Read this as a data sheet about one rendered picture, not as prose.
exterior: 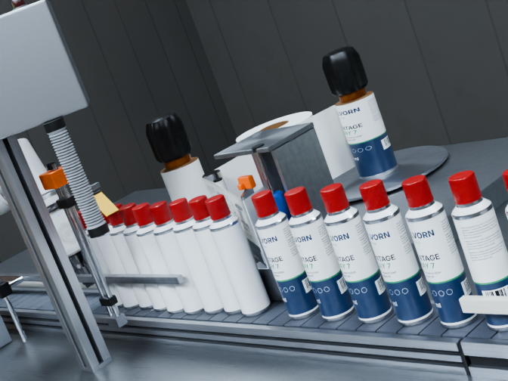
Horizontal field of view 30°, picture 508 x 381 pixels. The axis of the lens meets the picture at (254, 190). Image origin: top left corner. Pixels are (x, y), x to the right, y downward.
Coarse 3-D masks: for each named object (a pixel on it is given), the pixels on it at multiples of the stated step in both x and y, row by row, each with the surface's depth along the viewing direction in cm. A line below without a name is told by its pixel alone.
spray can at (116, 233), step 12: (120, 204) 177; (108, 216) 177; (120, 216) 176; (120, 228) 176; (120, 240) 176; (120, 252) 177; (132, 264) 177; (132, 288) 180; (144, 288) 179; (144, 300) 179
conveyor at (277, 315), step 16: (0, 304) 224; (16, 304) 219; (32, 304) 214; (48, 304) 209; (96, 304) 195; (272, 304) 158; (432, 304) 135; (192, 320) 166; (208, 320) 162; (224, 320) 159; (240, 320) 156; (256, 320) 154; (272, 320) 152; (288, 320) 149; (304, 320) 146; (320, 320) 144; (352, 320) 140; (384, 320) 136; (432, 320) 130; (480, 320) 125; (448, 336) 124; (464, 336) 122
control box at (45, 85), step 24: (0, 24) 155; (24, 24) 156; (48, 24) 156; (0, 48) 156; (24, 48) 157; (48, 48) 157; (0, 72) 157; (24, 72) 157; (48, 72) 158; (72, 72) 158; (0, 96) 157; (24, 96) 158; (48, 96) 159; (72, 96) 159; (0, 120) 158; (24, 120) 159; (48, 120) 159
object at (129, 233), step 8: (120, 208) 173; (128, 208) 172; (128, 216) 172; (128, 224) 172; (136, 224) 173; (128, 232) 172; (136, 232) 172; (128, 240) 173; (136, 240) 172; (136, 248) 173; (136, 256) 173; (144, 256) 173; (136, 264) 174; (144, 264) 173; (144, 272) 174; (152, 288) 174; (152, 296) 175; (160, 296) 175; (152, 304) 177; (160, 304) 175
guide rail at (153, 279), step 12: (0, 276) 214; (12, 276) 210; (24, 276) 206; (36, 276) 201; (84, 276) 187; (108, 276) 180; (120, 276) 177; (132, 276) 174; (144, 276) 171; (156, 276) 168; (168, 276) 166; (180, 276) 164
